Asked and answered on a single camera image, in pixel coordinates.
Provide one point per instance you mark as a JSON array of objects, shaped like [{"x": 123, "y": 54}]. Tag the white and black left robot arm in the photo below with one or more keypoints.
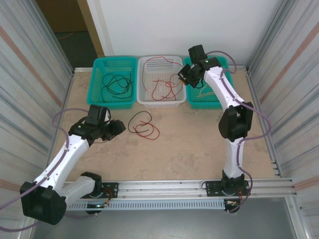
[{"x": 62, "y": 159}]

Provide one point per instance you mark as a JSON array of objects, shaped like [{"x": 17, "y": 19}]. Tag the teal plastic basket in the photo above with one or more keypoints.
[
  {"x": 199, "y": 104},
  {"x": 97, "y": 99}
]

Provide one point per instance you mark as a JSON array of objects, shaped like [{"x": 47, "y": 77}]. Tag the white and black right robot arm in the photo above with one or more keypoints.
[{"x": 224, "y": 87}]

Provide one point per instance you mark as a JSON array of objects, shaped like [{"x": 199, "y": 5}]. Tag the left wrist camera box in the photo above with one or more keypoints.
[{"x": 107, "y": 115}]

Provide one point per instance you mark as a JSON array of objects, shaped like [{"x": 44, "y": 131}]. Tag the aluminium mounting rail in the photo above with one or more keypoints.
[{"x": 159, "y": 186}]

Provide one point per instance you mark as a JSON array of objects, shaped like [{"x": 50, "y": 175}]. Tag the tan door frame post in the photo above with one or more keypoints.
[{"x": 90, "y": 25}]

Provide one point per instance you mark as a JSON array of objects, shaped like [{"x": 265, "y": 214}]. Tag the small circuit board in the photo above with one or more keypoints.
[
  {"x": 96, "y": 205},
  {"x": 233, "y": 203}
]

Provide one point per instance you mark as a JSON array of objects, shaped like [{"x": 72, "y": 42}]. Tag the white plastic basket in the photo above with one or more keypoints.
[{"x": 162, "y": 104}]

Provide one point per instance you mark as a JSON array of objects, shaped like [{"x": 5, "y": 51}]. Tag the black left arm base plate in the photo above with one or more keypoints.
[{"x": 111, "y": 190}]

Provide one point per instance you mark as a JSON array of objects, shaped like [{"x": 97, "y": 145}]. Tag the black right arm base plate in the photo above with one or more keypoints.
[{"x": 211, "y": 188}]

